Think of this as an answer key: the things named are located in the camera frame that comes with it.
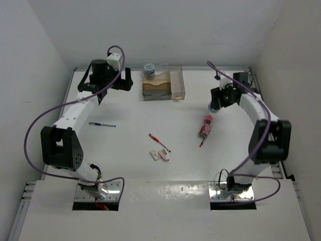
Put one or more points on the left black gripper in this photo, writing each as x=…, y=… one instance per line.
x=123, y=84

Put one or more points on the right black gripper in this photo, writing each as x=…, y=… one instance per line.
x=217, y=93

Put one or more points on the blue tape roll stack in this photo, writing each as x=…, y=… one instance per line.
x=149, y=71

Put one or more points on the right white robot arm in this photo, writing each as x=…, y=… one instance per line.
x=270, y=139

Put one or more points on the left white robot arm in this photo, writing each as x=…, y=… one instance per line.
x=61, y=148

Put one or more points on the transparent tiered desk organizer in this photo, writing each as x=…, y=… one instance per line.
x=158, y=88

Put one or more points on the pink cap glue stick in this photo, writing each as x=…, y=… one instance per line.
x=206, y=127

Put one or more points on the blue ballpoint pen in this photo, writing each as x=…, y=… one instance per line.
x=99, y=124

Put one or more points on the red gel pen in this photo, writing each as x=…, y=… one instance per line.
x=157, y=140

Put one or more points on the white eraser block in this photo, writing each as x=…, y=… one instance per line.
x=155, y=155

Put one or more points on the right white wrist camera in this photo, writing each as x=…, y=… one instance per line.
x=224, y=82

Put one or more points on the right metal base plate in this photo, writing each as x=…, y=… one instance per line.
x=218, y=193

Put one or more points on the metal base plate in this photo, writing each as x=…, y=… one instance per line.
x=218, y=193
x=109, y=191

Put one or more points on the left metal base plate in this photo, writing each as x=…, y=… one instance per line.
x=109, y=191

